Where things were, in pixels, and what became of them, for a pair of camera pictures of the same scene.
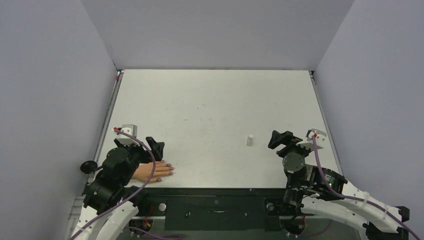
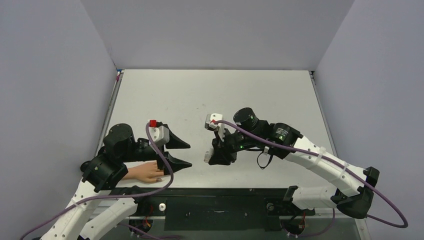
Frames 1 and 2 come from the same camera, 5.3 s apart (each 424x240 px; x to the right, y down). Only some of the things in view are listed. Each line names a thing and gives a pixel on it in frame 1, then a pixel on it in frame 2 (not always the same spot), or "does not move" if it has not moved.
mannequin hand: [143, 171] does not move
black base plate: [216, 208] does not move
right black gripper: [288, 144] -> [216, 145]
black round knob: [88, 166] does not move
